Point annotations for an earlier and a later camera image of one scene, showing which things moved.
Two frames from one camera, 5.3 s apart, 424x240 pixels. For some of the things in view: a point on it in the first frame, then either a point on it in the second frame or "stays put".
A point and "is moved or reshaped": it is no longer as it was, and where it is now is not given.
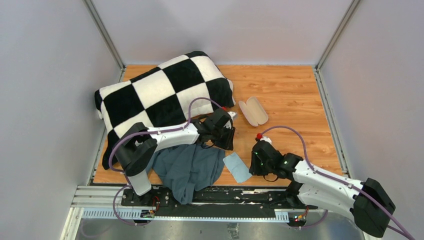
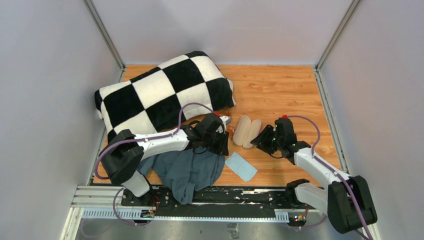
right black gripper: [254, 168] -> [261, 141]
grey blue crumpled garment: [186, 168] stays put
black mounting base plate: [215, 202] stays put
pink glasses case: [253, 111] -> [246, 131]
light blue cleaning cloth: [240, 170] is moved or reshaped
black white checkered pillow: [184, 90] stays put
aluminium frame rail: [106, 203] stays put
